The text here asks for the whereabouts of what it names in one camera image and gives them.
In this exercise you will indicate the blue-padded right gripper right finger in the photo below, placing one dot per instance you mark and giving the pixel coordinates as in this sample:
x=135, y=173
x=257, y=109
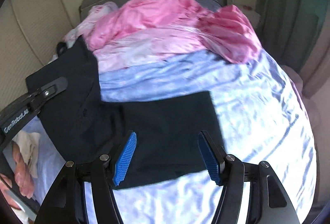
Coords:
x=227, y=172

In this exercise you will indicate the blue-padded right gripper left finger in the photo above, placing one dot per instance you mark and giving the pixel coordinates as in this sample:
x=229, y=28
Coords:
x=108, y=171

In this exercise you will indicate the finger of the black left gripper seen sideways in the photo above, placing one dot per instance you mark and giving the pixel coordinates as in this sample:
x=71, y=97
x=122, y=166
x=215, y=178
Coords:
x=47, y=92

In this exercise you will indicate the black pants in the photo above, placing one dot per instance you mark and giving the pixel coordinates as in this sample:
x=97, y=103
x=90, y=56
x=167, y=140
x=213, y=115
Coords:
x=82, y=126

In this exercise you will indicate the person's left hand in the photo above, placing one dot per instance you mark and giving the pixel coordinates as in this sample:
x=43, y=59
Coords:
x=23, y=178

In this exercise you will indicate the blue floral striped bedsheet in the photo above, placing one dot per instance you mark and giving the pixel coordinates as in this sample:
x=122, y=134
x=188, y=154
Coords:
x=260, y=117

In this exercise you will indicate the pink satin blanket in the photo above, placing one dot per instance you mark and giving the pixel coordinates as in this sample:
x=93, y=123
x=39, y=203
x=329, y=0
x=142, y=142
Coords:
x=147, y=31

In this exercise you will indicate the green curtain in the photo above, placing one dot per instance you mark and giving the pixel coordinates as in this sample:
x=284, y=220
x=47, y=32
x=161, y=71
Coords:
x=288, y=29

